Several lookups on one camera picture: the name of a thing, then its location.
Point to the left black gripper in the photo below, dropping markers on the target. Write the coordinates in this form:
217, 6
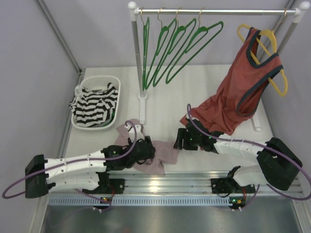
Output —
148, 149

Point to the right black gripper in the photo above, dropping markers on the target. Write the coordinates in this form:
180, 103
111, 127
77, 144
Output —
183, 134

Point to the pink tank top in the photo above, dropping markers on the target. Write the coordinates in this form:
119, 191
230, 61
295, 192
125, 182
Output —
164, 153

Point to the green hanger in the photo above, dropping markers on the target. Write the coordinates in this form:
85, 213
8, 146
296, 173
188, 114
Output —
160, 42
146, 28
196, 41
174, 37

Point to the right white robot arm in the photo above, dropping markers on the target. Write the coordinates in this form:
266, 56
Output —
245, 162

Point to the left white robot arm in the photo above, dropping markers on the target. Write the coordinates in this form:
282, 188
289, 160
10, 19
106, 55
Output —
88, 173

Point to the red tank top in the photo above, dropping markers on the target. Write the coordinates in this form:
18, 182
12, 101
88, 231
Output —
238, 95

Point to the yellow hanger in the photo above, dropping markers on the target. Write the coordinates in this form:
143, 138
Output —
267, 53

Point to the white laundry basket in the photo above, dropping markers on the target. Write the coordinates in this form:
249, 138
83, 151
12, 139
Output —
96, 83

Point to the striped black white shirt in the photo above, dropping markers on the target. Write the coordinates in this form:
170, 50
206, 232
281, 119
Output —
94, 108

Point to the white metal clothes rack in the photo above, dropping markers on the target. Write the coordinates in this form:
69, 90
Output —
135, 11

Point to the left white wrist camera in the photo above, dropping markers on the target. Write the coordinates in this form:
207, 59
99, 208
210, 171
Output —
135, 132

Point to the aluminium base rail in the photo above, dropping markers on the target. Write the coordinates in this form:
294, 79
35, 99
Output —
171, 189

